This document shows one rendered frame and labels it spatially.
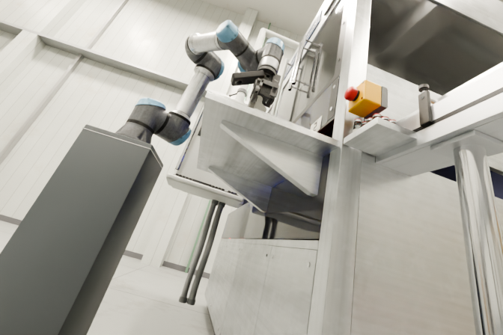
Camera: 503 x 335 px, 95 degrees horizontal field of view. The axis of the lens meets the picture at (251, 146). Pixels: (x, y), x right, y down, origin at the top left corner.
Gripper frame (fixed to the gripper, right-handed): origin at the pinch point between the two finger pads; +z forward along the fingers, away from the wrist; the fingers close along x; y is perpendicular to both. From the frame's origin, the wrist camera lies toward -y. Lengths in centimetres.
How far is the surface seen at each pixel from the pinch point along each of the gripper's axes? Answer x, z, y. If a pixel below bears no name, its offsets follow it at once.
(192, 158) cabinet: 89, -9, -20
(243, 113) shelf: -9.9, 5.6, -1.7
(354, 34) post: -12, -41, 27
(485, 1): -12, -111, 100
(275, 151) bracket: -2.3, 9.5, 11.6
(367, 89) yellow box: -21.4, -8.1, 27.5
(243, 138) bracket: -2.3, 9.2, 1.1
